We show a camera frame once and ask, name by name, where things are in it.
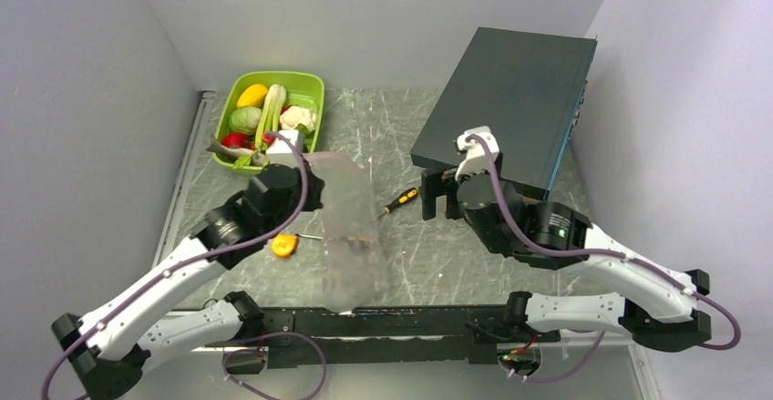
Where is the grey fish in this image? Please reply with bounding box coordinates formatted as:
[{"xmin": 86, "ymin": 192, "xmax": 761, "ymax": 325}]
[{"xmin": 205, "ymin": 137, "xmax": 268, "ymax": 169}]

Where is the celery stalk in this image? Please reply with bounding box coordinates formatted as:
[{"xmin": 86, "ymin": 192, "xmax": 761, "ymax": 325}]
[{"xmin": 250, "ymin": 84, "xmax": 287, "ymax": 153}]

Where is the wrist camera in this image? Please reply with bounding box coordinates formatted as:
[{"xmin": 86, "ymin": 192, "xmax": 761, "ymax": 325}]
[
  {"xmin": 454, "ymin": 126, "xmax": 500, "ymax": 182},
  {"xmin": 263, "ymin": 129, "xmax": 307, "ymax": 159}
]

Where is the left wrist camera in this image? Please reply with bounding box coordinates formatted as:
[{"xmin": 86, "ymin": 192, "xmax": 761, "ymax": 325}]
[{"xmin": 263, "ymin": 129, "xmax": 307, "ymax": 159}]

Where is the green plastic tray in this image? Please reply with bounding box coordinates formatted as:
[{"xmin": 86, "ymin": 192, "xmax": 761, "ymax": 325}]
[{"xmin": 212, "ymin": 71, "xmax": 325, "ymax": 175}]

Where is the black yellow screwdriver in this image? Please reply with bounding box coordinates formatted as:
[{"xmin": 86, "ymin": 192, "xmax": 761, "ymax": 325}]
[
  {"xmin": 295, "ymin": 233, "xmax": 371, "ymax": 245},
  {"xmin": 377, "ymin": 187, "xmax": 419, "ymax": 219}
]

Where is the red tomato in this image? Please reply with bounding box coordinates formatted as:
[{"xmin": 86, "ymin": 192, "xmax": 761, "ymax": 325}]
[{"xmin": 221, "ymin": 132, "xmax": 253, "ymax": 149}]

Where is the orange tape measure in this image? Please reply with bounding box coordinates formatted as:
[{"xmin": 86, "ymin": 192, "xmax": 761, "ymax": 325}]
[{"xmin": 271, "ymin": 233, "xmax": 299, "ymax": 259}]

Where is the white cauliflower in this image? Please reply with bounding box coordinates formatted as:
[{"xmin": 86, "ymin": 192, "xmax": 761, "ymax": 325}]
[{"xmin": 280, "ymin": 106, "xmax": 318, "ymax": 132}]

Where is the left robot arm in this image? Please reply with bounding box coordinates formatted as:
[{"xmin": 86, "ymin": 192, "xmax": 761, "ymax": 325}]
[{"xmin": 51, "ymin": 164, "xmax": 325, "ymax": 399}]

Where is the dark grey box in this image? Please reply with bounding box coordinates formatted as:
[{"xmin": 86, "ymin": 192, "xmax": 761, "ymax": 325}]
[{"xmin": 410, "ymin": 27, "xmax": 598, "ymax": 200}]

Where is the green cabbage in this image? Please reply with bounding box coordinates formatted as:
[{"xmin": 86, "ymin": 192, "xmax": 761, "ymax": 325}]
[{"xmin": 228, "ymin": 106, "xmax": 263, "ymax": 136}]

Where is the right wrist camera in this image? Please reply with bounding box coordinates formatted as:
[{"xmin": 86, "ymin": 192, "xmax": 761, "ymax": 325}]
[{"xmin": 454, "ymin": 126, "xmax": 500, "ymax": 182}]

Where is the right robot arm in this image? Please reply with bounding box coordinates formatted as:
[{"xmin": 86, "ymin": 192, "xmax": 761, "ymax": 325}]
[{"xmin": 419, "ymin": 169, "xmax": 712, "ymax": 353}]

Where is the yellow lemon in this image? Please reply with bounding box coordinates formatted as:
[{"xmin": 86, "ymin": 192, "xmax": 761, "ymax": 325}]
[{"xmin": 236, "ymin": 84, "xmax": 269, "ymax": 108}]

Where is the aluminium frame rail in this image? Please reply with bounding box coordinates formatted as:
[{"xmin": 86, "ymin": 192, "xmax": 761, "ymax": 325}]
[{"xmin": 151, "ymin": 90, "xmax": 217, "ymax": 267}]

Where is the clear zip top bag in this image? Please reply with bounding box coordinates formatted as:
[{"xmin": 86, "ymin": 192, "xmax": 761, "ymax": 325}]
[{"xmin": 306, "ymin": 151, "xmax": 389, "ymax": 313}]

